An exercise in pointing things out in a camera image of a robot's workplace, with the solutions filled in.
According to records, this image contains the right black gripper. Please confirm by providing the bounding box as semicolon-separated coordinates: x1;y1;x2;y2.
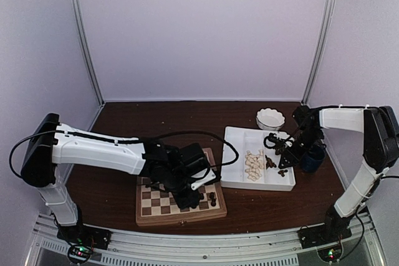
279;128;323;169

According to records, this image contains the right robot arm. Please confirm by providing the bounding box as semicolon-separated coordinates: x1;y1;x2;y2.
276;105;398;242

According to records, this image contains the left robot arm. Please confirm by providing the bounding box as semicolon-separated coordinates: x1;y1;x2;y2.
21;113;216;244

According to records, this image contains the pile of dark chess pieces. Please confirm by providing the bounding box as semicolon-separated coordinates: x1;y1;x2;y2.
264;150;288;177

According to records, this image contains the wooden chess board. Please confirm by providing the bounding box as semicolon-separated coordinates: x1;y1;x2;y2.
135;147;228;227

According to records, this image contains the pile of white chess pieces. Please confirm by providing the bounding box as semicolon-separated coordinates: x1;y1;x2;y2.
244;150;266;182

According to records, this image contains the dark blue cup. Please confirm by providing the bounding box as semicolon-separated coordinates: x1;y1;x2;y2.
300;145;325;173

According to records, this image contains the white scalloped ceramic bowl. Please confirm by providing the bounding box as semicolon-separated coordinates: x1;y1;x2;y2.
256;108;286;131

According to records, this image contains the white divided plastic tray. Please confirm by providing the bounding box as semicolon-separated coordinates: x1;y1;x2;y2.
221;126;296;191

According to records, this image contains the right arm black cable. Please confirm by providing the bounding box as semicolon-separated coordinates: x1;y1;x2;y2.
263;116;315;154

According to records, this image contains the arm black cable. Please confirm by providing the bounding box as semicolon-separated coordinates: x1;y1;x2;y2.
263;116;315;154
9;130;239;179

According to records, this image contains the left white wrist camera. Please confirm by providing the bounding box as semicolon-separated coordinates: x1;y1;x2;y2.
190;169;216;191

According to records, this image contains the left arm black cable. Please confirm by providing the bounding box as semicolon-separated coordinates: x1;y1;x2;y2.
9;130;239;179

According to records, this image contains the front aluminium rail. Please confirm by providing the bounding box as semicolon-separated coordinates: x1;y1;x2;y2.
22;212;387;265

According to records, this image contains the right aluminium frame post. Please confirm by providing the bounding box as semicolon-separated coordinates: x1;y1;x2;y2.
301;0;336;105

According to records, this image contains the aluminium frame post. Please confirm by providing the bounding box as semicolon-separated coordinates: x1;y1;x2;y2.
71;0;105;106
301;0;336;105

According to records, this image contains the left aluminium frame post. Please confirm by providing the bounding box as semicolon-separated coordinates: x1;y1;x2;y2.
71;0;105;106

